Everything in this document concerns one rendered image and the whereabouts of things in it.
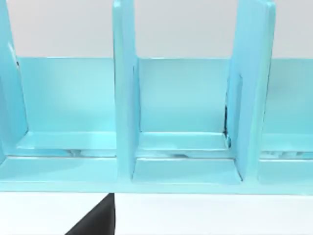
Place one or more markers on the light blue rack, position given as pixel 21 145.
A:
pixel 171 110

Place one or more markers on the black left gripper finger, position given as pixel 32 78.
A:
pixel 101 218

